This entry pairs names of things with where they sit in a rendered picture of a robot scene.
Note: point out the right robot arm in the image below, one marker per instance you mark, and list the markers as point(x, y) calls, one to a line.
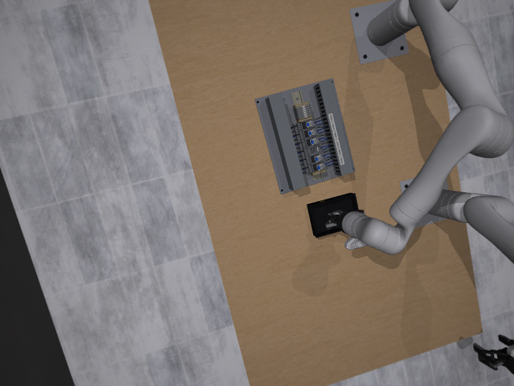
point(476, 129)

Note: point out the grey relay panel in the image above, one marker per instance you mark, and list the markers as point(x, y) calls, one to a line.
point(281, 120)

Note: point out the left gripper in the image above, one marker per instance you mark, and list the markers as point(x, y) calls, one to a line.
point(503, 358)

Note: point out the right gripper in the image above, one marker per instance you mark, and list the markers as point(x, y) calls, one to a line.
point(336, 220)

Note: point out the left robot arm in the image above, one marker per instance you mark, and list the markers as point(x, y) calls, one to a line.
point(484, 213)

